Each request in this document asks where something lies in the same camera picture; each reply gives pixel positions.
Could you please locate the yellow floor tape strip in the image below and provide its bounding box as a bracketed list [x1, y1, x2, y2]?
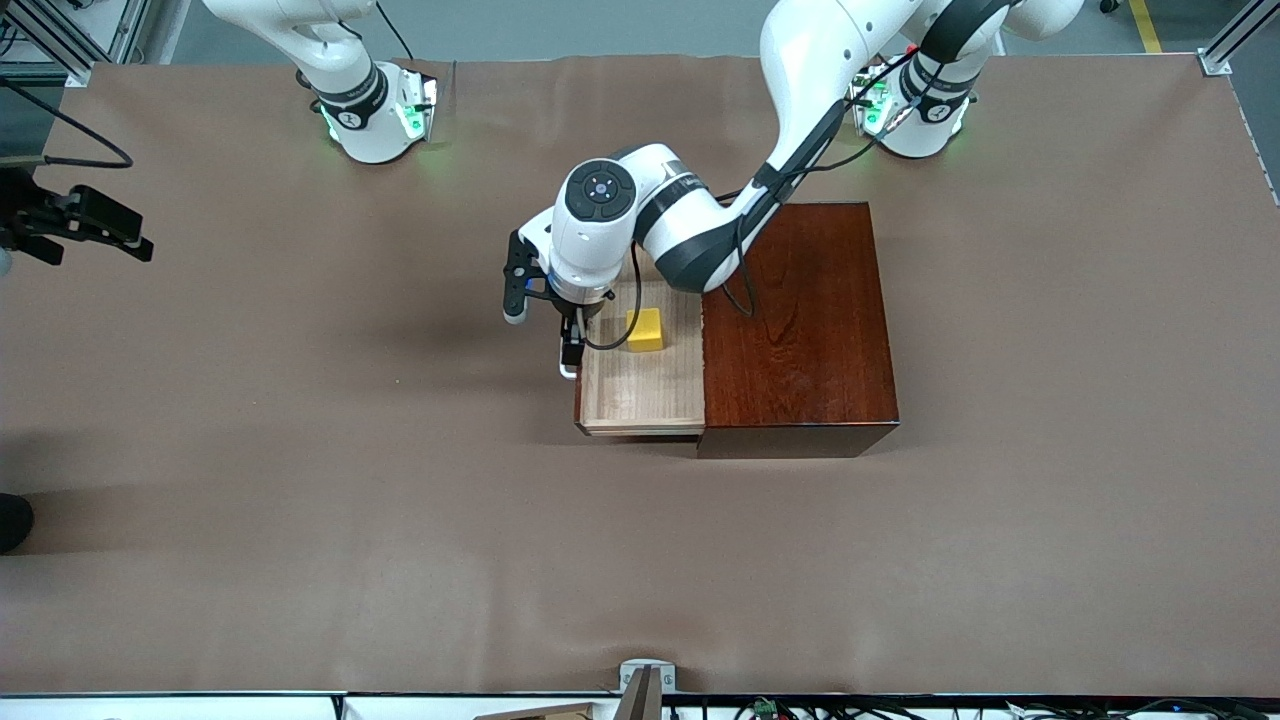
[1128, 0, 1166, 56]

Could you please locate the black right base cable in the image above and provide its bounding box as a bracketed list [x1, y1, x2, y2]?
[375, 0, 421, 61]

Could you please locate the black cable bundle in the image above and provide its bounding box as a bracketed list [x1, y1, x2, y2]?
[665, 696, 1280, 720]

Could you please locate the black rounded object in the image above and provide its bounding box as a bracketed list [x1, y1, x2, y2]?
[0, 493, 35, 555]

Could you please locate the brown board piece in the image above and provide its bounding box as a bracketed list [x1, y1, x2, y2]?
[472, 702, 601, 720]

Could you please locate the aluminium frame strut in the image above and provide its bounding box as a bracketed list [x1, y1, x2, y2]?
[1200, 0, 1280, 77]
[0, 0, 151, 89]

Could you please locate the grey metal camera bracket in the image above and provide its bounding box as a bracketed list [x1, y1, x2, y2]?
[612, 658, 678, 720]

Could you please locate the dark brown wooden cabinet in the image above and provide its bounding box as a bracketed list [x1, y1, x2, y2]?
[697, 202, 901, 461]

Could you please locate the brown table cover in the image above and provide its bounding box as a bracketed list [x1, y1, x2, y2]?
[0, 52, 1280, 698]

